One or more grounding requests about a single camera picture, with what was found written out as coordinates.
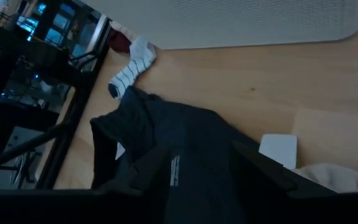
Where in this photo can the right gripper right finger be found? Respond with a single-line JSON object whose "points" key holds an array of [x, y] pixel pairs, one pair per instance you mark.
{"points": [[259, 165]]}

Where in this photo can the white perforated plastic basket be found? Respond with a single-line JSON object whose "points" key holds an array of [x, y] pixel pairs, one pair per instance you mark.
{"points": [[228, 21]]}

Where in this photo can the navy blue garment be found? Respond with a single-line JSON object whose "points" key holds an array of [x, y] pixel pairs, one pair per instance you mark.
{"points": [[182, 124]]}

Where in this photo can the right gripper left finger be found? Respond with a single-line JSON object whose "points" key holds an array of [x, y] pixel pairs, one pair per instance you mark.
{"points": [[148, 169]]}

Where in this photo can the pink striped sock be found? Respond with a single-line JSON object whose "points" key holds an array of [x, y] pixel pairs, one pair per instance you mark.
{"points": [[121, 29]]}

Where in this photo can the white sock with blue stripes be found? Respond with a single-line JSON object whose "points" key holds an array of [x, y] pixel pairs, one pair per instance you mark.
{"points": [[135, 62]]}

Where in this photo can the paper label tag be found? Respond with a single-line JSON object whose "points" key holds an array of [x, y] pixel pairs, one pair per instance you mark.
{"points": [[278, 149]]}

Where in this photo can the white sock with red stripes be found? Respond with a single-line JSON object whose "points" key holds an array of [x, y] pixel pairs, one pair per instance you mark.
{"points": [[331, 177]]}

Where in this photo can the maroon garment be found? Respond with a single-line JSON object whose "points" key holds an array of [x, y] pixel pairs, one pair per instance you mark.
{"points": [[118, 42]]}

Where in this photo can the black aluminium table frame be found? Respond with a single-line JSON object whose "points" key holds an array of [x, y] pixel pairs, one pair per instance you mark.
{"points": [[68, 130]]}

